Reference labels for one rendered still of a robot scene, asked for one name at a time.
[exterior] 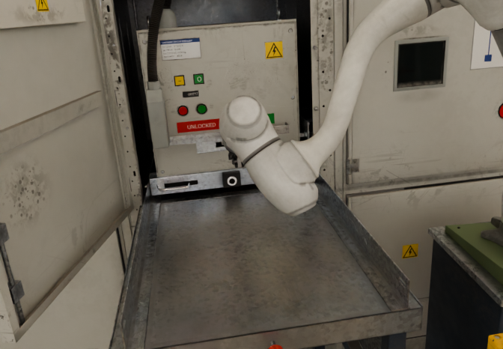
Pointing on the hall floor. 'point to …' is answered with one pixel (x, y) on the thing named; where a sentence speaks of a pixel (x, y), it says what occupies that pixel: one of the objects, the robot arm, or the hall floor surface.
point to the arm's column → (458, 307)
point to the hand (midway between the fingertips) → (233, 154)
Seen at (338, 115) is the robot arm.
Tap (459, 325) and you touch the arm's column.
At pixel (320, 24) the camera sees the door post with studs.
